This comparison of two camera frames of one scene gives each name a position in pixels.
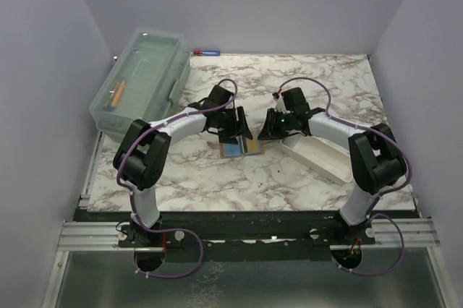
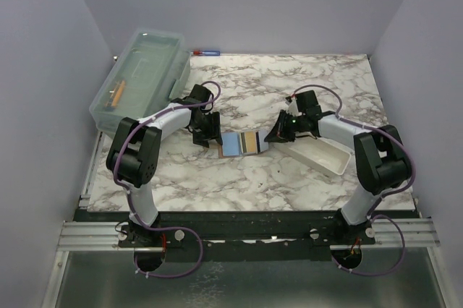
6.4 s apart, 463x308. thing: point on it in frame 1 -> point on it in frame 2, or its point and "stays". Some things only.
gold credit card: [252, 145] stays
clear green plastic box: [147, 80] stays
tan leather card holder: [256, 147] stays
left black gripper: [239, 128] -> [213, 133]
